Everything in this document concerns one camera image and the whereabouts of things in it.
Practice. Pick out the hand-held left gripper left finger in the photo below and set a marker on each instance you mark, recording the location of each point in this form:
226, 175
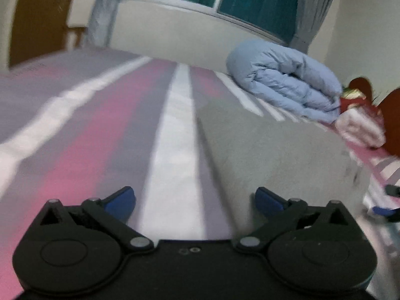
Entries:
120, 201

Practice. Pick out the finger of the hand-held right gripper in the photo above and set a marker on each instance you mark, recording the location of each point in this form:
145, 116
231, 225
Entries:
393, 190
386, 211

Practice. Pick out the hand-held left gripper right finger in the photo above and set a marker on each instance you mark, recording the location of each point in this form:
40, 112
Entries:
268, 201

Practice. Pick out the grey pants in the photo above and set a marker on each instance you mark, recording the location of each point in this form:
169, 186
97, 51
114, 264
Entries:
281, 156

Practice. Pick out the grey white striped cloth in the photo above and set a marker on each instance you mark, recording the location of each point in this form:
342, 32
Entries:
386, 172

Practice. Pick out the brown wooden headboard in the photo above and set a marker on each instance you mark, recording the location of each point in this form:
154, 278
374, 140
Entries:
392, 122

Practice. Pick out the white folded blanket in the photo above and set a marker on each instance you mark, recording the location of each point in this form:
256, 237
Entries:
359, 128

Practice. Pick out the pink grey white striped bedsheet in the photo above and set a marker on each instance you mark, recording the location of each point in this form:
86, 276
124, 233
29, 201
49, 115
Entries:
109, 125

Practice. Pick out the light blue folded duvet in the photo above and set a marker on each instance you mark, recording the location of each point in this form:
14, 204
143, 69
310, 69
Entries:
281, 75

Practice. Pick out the grey curtain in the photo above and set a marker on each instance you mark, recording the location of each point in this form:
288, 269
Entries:
315, 9
104, 12

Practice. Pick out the window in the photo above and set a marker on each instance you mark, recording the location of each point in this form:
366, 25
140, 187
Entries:
256, 0

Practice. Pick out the brown wooden door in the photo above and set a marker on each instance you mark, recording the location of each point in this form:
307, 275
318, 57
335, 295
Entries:
40, 15

